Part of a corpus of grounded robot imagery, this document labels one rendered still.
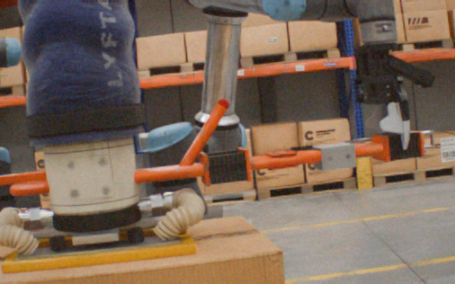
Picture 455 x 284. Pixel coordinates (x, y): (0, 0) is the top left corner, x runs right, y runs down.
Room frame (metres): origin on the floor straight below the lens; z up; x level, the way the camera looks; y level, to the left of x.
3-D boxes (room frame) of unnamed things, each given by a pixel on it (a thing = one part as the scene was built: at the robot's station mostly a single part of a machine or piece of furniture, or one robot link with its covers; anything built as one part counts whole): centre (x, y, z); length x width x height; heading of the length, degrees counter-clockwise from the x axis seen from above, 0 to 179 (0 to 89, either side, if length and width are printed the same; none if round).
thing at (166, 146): (1.76, 0.13, 1.20); 0.13 x 0.12 x 0.14; 126
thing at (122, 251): (1.17, 0.24, 1.10); 0.34 x 0.10 x 0.05; 98
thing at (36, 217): (1.27, 0.25, 1.14); 0.34 x 0.25 x 0.06; 98
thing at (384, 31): (1.35, -0.33, 1.42); 0.08 x 0.08 x 0.05
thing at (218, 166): (1.30, 0.00, 1.20); 0.10 x 0.08 x 0.06; 8
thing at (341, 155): (1.33, -0.21, 1.19); 0.07 x 0.07 x 0.04; 8
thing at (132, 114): (1.27, 0.25, 1.32); 0.23 x 0.23 x 0.04
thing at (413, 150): (1.34, -0.35, 1.20); 0.08 x 0.07 x 0.05; 98
